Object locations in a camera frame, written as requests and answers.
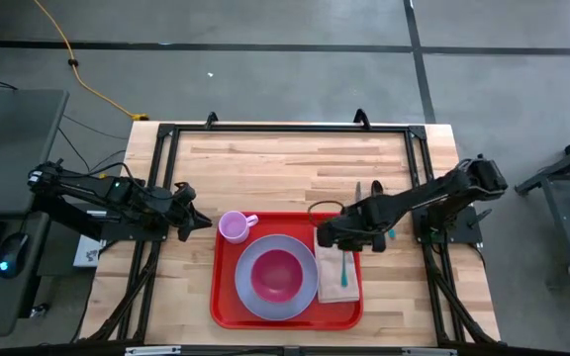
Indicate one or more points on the black computer mouse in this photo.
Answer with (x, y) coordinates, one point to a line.
(12, 254)

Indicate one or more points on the red plastic tray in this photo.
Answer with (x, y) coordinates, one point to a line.
(223, 306)

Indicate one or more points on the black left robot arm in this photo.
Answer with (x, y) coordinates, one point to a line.
(97, 190)

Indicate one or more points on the lavender plate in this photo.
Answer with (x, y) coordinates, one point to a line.
(242, 279)

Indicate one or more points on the dark grey desk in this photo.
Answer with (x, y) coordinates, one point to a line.
(13, 148)

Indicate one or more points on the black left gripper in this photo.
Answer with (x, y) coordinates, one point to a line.
(178, 217)

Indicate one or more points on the magenta bowl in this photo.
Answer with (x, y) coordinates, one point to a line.
(276, 276)

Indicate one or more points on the pink mug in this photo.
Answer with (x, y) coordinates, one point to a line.
(234, 227)

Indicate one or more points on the silver frame bracket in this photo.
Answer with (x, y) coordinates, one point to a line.
(428, 351)
(152, 350)

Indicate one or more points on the black aluminium table frame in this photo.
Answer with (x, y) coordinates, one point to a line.
(290, 128)

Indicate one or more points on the beige cloth napkin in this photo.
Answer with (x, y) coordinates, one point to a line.
(332, 292)

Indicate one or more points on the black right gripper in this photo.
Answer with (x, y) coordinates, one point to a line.
(354, 230)

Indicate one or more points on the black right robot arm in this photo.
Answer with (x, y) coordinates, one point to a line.
(428, 193)

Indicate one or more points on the white printed box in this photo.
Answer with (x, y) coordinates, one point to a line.
(87, 249)

